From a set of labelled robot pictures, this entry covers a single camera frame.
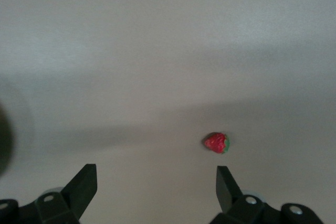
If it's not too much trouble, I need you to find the brown table mat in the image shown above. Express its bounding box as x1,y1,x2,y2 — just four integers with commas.
0,0,336,224

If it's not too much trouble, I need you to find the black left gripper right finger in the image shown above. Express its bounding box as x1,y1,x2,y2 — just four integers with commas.
208,165,322,224

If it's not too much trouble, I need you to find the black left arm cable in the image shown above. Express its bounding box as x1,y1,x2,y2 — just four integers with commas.
0,98,15,180

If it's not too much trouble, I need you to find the red strawberry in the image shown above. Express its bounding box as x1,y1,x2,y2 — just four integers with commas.
202,131,232,155

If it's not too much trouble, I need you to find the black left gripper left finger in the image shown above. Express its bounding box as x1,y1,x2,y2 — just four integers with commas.
0,163,98,224

